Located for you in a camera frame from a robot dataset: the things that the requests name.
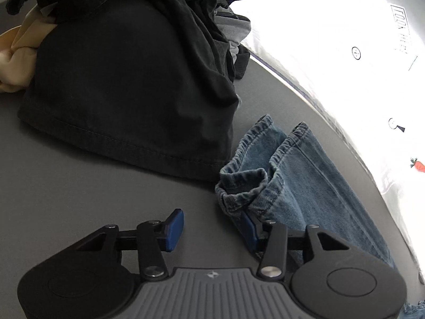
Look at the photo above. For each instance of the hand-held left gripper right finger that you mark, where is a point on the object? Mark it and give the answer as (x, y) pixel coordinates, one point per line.
(249, 232)

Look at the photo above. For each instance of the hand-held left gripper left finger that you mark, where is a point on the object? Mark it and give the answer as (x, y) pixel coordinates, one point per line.
(174, 231)

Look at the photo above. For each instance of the blue denim jeans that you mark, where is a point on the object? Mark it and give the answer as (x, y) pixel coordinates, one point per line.
(305, 186)

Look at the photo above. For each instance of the black shirt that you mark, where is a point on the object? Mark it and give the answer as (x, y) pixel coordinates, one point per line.
(126, 89)

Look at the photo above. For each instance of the grey garment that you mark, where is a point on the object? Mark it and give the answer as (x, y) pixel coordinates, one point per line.
(234, 26)

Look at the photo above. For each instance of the white carrot-print cloth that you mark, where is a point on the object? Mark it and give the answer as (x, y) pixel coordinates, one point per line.
(332, 40)

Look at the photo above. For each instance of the cream cloth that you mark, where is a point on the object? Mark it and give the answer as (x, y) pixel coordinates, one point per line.
(20, 59)

